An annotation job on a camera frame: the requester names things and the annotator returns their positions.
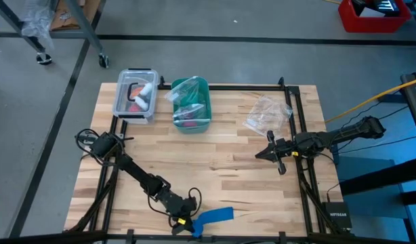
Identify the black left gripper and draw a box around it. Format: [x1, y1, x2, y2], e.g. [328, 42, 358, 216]
[157, 184, 199, 235]

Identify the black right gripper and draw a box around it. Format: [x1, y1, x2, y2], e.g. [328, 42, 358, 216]
[255, 130, 299, 176]

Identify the blue bandage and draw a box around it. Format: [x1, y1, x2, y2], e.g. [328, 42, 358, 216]
[190, 206, 235, 239]

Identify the clear zip bag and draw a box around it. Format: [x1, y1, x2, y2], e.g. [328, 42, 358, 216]
[164, 76, 201, 104]
[172, 103, 207, 123]
[243, 94, 293, 138]

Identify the white bandage roll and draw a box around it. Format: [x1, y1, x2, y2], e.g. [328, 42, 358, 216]
[139, 83, 153, 100]
[133, 96, 150, 111]

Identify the teal plastic bin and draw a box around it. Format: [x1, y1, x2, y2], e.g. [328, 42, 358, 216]
[170, 76, 213, 134]

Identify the clear plastic storage box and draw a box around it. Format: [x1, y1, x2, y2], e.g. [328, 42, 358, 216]
[112, 68, 160, 125]

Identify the red plastic bin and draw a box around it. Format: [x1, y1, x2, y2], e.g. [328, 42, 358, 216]
[338, 0, 412, 34]

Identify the black device in bin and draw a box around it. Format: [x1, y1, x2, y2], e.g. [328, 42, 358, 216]
[350, 0, 401, 17]

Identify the grey metal cart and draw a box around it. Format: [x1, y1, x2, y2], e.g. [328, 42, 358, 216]
[0, 0, 110, 68]

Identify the brown cardboard sheet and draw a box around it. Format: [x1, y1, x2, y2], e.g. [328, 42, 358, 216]
[50, 0, 102, 31]

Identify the crumpled clear plastic wrap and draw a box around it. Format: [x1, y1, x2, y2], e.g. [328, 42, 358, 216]
[20, 0, 56, 48]

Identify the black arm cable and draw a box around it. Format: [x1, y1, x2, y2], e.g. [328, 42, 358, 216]
[146, 187, 203, 220]

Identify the black aluminium table frame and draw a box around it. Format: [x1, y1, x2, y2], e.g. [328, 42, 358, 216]
[64, 76, 353, 244]

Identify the black network switch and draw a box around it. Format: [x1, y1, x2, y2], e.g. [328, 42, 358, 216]
[322, 201, 353, 230]

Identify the black floor cable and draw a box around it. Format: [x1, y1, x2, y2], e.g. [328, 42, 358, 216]
[338, 135, 416, 155]

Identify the yellow hanging cord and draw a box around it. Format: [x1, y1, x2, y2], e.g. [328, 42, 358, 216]
[325, 76, 416, 124]

